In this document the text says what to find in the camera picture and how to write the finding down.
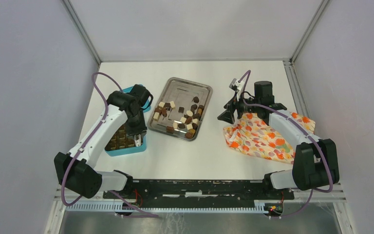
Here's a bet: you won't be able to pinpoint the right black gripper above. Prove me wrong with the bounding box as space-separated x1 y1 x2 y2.
218 91 261 124

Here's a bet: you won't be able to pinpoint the metal serving tongs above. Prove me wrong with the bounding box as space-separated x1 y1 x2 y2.
133 134 143 147

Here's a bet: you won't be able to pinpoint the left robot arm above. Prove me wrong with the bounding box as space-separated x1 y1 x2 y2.
54 84 152 199

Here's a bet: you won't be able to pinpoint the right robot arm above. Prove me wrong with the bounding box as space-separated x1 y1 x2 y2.
218 79 339 199

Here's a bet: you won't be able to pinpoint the teal chocolate box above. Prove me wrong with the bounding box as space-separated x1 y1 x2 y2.
104 125 147 156

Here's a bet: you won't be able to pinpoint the floral cloth bag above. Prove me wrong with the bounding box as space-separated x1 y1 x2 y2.
223 111 317 165

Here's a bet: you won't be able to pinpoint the teal box lid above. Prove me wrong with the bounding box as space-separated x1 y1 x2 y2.
123 86 153 113

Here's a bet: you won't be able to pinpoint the pile of assorted chocolates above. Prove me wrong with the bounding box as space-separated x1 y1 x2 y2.
148 96 206 141

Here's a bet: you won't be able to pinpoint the silver metal tray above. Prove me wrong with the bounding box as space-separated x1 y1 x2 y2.
148 78 213 129

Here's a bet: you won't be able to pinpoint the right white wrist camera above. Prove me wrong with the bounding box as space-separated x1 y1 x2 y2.
229 78 245 98

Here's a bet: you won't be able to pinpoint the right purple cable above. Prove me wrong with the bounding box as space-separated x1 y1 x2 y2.
237 69 335 220

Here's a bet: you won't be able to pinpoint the purple cable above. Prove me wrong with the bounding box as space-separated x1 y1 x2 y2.
237 69 335 220
60 72 161 218

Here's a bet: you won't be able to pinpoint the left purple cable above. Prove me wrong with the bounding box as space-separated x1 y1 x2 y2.
60 72 161 218

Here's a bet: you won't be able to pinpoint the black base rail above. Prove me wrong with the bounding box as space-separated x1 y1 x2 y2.
118 179 295 208

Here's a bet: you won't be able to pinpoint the white slotted cable duct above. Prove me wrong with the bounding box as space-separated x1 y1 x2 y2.
65 199 272 215

